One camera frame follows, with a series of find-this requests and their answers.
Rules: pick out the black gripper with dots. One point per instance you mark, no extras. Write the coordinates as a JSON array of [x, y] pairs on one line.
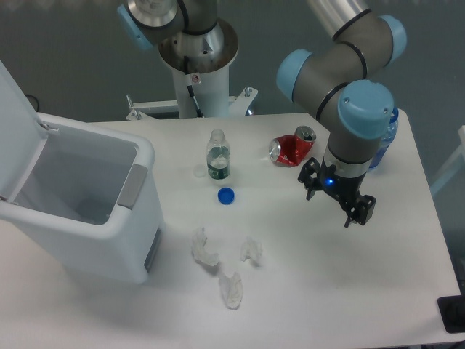
[[315, 177]]

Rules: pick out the white trash can lid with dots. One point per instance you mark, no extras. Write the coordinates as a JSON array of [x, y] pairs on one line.
[[23, 137]]

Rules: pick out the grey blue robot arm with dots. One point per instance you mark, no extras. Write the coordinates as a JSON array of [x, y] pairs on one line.
[[333, 88]]

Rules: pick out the crushed red soda can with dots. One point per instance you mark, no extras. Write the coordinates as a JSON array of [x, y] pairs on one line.
[[290, 150]]

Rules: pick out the blue bottle cap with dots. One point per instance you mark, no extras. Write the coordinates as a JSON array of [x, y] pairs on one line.
[[226, 195]]

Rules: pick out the white trash can body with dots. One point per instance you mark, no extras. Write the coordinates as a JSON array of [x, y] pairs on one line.
[[86, 195]]

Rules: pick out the blue plastic drink bottle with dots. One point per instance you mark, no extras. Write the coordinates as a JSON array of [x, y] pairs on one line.
[[386, 140]]

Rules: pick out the crumpled white tissue right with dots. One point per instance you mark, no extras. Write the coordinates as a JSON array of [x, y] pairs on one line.
[[251, 250]]

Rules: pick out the crumpled white tissue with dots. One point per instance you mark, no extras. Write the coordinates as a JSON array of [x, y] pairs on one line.
[[231, 289], [251, 250], [198, 249]]

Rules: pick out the clear green label bottle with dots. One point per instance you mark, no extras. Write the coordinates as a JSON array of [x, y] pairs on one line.
[[218, 155]]

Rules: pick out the white furniture at right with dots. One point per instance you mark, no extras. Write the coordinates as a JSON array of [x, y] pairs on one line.
[[453, 164]]

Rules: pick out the crumpled white tissue bottom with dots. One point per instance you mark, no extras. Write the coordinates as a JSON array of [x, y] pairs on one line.
[[231, 289]]

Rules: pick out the crumpled white tissue left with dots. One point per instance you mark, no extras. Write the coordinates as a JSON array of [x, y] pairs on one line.
[[198, 249]]

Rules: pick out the black device at edge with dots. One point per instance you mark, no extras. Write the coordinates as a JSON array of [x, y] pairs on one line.
[[452, 313]]

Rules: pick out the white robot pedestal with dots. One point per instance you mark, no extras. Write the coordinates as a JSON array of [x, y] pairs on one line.
[[200, 69]]

